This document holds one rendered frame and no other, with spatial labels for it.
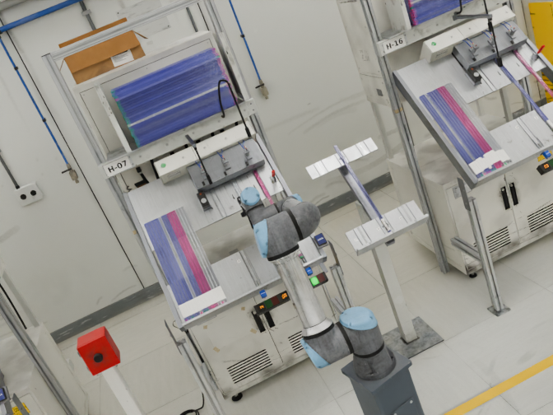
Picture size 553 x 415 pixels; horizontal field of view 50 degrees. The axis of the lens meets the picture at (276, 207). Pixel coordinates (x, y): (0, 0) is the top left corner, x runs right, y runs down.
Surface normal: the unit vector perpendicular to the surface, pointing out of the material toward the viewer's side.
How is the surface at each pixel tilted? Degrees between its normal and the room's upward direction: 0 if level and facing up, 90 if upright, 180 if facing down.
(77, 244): 90
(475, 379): 0
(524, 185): 90
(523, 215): 90
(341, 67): 90
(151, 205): 44
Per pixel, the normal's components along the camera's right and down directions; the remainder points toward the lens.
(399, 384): 0.48, 0.18
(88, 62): 0.25, 0.11
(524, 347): -0.35, -0.86
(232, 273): -0.06, -0.42
